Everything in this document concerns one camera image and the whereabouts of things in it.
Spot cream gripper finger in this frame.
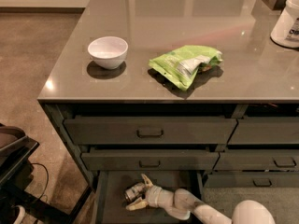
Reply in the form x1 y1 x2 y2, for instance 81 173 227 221
126 198 148 211
141 174 153 189

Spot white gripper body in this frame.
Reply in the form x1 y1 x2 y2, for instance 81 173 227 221
146 186 174 208

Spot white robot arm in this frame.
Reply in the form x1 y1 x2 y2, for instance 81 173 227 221
124 174 276 224

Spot dark robot base cart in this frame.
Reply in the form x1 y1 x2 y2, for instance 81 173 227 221
0 125 39 224

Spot bottom left open drawer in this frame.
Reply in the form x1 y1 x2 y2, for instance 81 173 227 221
91 170 202 224

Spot middle left grey drawer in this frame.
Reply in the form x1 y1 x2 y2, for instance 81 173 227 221
81 149 219 171

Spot grey drawer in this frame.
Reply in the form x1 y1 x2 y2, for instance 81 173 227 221
81 149 219 171
64 117 236 145
229 117 299 145
214 149 299 171
204 173 299 188

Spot top left grey drawer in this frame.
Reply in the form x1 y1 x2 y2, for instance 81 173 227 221
64 117 236 145

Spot middle right grey drawer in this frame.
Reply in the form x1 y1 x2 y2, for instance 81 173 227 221
214 149 299 171

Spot grey counter cabinet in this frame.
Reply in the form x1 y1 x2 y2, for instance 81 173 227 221
38 0 299 224

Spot top right grey drawer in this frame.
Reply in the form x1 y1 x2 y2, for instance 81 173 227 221
229 117 299 145

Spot bottom right grey drawer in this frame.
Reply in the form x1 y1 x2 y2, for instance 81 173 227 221
204 173 299 188

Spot green chip bag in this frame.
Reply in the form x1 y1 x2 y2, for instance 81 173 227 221
149 45 222 91

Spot white ceramic bowl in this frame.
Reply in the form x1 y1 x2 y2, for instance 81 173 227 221
88 36 128 70

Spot white plastic canister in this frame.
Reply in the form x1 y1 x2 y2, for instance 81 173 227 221
270 0 299 49

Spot black cable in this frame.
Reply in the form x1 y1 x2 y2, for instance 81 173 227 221
27 162 50 203

